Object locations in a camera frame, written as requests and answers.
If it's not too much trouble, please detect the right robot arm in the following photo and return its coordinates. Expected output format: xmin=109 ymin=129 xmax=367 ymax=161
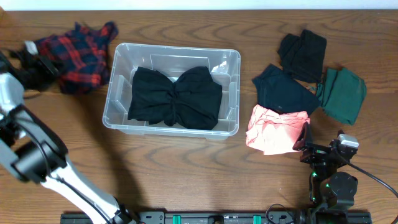
xmin=293 ymin=123 xmax=359 ymax=223

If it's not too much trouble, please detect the clear plastic storage bin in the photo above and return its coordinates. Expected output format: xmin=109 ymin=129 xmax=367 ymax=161
xmin=102 ymin=43 xmax=241 ymax=140

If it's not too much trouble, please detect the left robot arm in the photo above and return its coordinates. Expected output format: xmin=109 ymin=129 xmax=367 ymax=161
xmin=1 ymin=50 xmax=139 ymax=223

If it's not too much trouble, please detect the folded black cloth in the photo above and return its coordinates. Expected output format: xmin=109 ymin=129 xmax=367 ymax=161
xmin=277 ymin=29 xmax=327 ymax=83

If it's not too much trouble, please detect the green garment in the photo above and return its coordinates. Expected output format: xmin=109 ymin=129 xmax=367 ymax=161
xmin=316 ymin=68 xmax=367 ymax=126

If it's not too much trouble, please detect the pink crumpled garment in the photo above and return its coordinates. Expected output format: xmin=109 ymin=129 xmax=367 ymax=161
xmin=246 ymin=105 xmax=310 ymax=156

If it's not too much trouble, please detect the large black garment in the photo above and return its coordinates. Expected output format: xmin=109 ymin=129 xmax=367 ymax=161
xmin=127 ymin=67 xmax=223 ymax=130

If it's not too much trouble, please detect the dark navy folded garment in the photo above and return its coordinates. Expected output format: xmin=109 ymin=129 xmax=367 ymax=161
xmin=252 ymin=64 xmax=320 ymax=115

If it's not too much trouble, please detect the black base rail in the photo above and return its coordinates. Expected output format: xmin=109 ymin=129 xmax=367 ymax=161
xmin=60 ymin=210 xmax=373 ymax=224

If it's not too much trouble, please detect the red navy plaid shirt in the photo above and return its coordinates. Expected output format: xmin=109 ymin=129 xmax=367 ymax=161
xmin=34 ymin=21 xmax=119 ymax=95

